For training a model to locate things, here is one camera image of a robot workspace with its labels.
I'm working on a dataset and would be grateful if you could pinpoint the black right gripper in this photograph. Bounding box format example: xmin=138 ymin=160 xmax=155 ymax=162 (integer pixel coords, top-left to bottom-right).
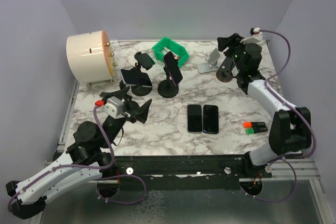
xmin=218 ymin=33 xmax=253 ymax=72

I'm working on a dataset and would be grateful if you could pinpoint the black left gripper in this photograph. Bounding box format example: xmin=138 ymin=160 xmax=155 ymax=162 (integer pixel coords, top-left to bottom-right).
xmin=101 ymin=87 xmax=152 ymax=148

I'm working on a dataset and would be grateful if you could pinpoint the black phone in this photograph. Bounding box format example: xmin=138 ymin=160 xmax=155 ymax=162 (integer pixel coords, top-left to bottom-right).
xmin=203 ymin=104 xmax=219 ymax=134

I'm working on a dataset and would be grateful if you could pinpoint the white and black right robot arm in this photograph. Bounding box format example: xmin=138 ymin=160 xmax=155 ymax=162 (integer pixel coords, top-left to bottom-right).
xmin=217 ymin=32 xmax=312 ymax=177

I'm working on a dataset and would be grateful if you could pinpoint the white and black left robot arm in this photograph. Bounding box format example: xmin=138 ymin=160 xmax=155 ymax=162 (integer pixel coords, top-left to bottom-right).
xmin=6 ymin=87 xmax=152 ymax=219

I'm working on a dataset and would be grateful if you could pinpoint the silver folding phone stand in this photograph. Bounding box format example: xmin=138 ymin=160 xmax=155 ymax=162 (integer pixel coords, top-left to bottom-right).
xmin=197 ymin=48 xmax=220 ymax=74

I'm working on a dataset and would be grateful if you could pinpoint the brown base phone stand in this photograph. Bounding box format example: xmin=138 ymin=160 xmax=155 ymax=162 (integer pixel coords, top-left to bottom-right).
xmin=216 ymin=66 xmax=233 ymax=82

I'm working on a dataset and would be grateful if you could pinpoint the black front phone stand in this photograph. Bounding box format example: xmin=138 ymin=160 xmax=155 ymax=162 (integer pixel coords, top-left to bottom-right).
xmin=119 ymin=68 xmax=153 ymax=114

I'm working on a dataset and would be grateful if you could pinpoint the black round base phone stand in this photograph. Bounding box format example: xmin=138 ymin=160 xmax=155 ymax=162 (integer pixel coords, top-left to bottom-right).
xmin=157 ymin=67 xmax=179 ymax=98

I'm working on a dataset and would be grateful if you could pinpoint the black clamp phone stand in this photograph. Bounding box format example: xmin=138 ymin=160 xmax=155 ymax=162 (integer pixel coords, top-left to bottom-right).
xmin=131 ymin=51 xmax=155 ymax=97

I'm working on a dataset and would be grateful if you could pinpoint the purple case phone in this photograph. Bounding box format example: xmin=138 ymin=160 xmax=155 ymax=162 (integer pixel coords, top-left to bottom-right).
xmin=163 ymin=51 xmax=183 ymax=86

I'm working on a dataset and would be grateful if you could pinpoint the green plastic bin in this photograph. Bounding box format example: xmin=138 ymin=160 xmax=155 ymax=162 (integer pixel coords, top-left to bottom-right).
xmin=152 ymin=37 xmax=190 ymax=67

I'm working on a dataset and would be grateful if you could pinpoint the white cylindrical drum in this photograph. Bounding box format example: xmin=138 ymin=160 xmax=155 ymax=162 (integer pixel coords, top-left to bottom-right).
xmin=66 ymin=30 xmax=117 ymax=84

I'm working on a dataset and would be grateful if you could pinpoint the orange cap marker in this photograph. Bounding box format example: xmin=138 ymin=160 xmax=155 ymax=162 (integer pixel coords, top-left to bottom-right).
xmin=243 ymin=122 xmax=266 ymax=128

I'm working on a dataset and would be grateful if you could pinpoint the green cap marker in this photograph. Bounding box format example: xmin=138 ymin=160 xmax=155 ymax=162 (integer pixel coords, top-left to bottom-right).
xmin=245 ymin=127 xmax=268 ymax=135

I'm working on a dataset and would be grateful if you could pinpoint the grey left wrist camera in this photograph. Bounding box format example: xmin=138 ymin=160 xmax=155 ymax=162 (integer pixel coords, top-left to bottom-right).
xmin=102 ymin=97 xmax=124 ymax=119

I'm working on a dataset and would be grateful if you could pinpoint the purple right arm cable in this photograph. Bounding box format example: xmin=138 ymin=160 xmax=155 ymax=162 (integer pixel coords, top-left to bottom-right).
xmin=258 ymin=28 xmax=318 ymax=162

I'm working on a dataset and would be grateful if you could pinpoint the black front mounting rail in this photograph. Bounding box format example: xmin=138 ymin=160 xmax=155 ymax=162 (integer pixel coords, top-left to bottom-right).
xmin=102 ymin=154 xmax=271 ymax=191

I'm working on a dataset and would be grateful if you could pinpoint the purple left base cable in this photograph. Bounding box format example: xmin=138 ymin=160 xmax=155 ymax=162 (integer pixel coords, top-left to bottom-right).
xmin=96 ymin=170 xmax=148 ymax=205

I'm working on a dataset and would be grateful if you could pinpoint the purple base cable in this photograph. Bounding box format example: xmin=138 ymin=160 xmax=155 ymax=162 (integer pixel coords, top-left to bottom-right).
xmin=96 ymin=170 xmax=148 ymax=205
xmin=240 ymin=158 xmax=299 ymax=204

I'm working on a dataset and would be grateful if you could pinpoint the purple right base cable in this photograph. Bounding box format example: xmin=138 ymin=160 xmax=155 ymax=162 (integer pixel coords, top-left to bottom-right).
xmin=240 ymin=158 xmax=299 ymax=204

